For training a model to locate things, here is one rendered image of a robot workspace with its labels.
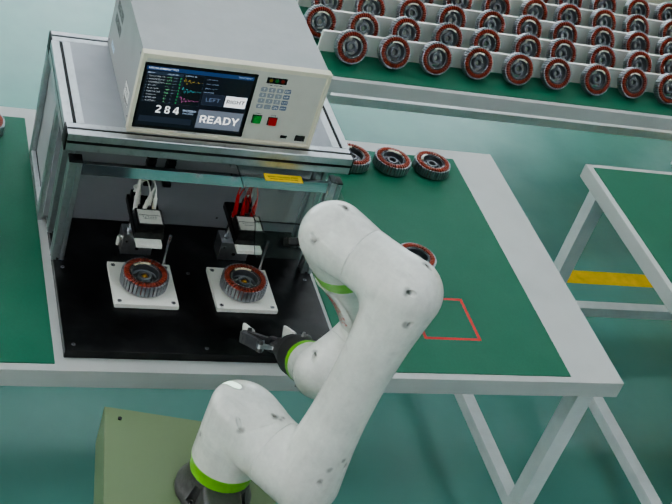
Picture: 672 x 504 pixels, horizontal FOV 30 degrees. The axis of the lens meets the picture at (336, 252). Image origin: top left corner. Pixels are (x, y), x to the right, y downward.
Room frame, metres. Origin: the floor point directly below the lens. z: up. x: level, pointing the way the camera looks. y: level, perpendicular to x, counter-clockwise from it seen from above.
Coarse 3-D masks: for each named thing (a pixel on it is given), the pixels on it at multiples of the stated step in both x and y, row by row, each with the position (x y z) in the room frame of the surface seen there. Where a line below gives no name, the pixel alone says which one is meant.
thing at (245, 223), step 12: (228, 204) 2.52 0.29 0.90; (240, 204) 2.54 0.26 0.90; (228, 216) 2.47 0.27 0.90; (240, 216) 2.45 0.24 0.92; (252, 216) 2.47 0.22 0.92; (228, 228) 2.49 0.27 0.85; (240, 228) 2.41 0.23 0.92; (252, 228) 2.42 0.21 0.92; (240, 240) 2.40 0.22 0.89; (252, 240) 2.41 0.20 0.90; (240, 252) 2.38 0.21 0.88; (252, 252) 2.39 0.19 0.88
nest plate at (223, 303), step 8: (208, 272) 2.39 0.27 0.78; (216, 272) 2.40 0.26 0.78; (264, 272) 2.46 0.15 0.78; (208, 280) 2.37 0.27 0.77; (216, 280) 2.37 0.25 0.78; (216, 288) 2.34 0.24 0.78; (216, 296) 2.31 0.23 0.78; (224, 296) 2.32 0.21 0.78; (264, 296) 2.37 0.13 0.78; (272, 296) 2.38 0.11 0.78; (216, 304) 2.28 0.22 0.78; (224, 304) 2.29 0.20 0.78; (232, 304) 2.30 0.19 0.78; (240, 304) 2.31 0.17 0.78; (248, 304) 2.32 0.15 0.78; (256, 304) 2.33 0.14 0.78; (264, 304) 2.34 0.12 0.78; (272, 304) 2.35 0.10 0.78; (240, 312) 2.30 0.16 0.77; (248, 312) 2.31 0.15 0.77; (256, 312) 2.31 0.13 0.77; (264, 312) 2.32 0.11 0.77; (272, 312) 2.33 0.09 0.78
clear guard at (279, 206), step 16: (240, 176) 2.40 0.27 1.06; (256, 176) 2.42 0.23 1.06; (304, 176) 2.49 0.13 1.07; (320, 176) 2.52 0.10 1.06; (256, 192) 2.36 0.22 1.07; (272, 192) 2.38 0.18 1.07; (288, 192) 2.41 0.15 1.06; (304, 192) 2.43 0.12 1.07; (320, 192) 2.45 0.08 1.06; (336, 192) 2.47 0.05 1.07; (256, 208) 2.30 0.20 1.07; (272, 208) 2.32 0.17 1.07; (288, 208) 2.34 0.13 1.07; (304, 208) 2.37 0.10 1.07; (256, 224) 2.25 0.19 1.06; (272, 224) 2.27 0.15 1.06; (288, 224) 2.29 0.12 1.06; (256, 240) 2.23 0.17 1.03; (272, 240) 2.25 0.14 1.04; (256, 256) 2.21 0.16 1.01; (272, 256) 2.23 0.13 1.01; (288, 256) 2.24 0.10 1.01
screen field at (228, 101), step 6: (204, 96) 2.41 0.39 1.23; (210, 96) 2.41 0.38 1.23; (216, 96) 2.42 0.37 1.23; (222, 96) 2.43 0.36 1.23; (228, 96) 2.43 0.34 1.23; (204, 102) 2.41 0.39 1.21; (210, 102) 2.42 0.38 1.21; (216, 102) 2.42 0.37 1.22; (222, 102) 2.43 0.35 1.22; (228, 102) 2.43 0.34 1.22; (234, 102) 2.44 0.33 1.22; (240, 102) 2.45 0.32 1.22; (246, 102) 2.45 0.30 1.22; (240, 108) 2.45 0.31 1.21
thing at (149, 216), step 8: (128, 200) 2.39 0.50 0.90; (144, 200) 2.41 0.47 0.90; (128, 208) 2.37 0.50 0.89; (136, 208) 2.34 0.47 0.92; (136, 216) 2.31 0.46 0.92; (144, 216) 2.32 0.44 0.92; (152, 216) 2.33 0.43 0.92; (160, 216) 2.35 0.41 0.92; (128, 224) 2.38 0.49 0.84; (136, 224) 2.30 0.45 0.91; (144, 224) 2.30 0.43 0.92; (152, 224) 2.31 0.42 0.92; (160, 224) 2.32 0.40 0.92; (136, 232) 2.29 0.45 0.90; (144, 232) 2.30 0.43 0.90; (152, 232) 2.30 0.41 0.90; (160, 232) 2.31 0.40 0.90; (136, 240) 2.28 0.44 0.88; (144, 240) 2.29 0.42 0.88; (152, 240) 2.30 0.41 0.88; (160, 240) 2.31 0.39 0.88; (160, 248) 2.29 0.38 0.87
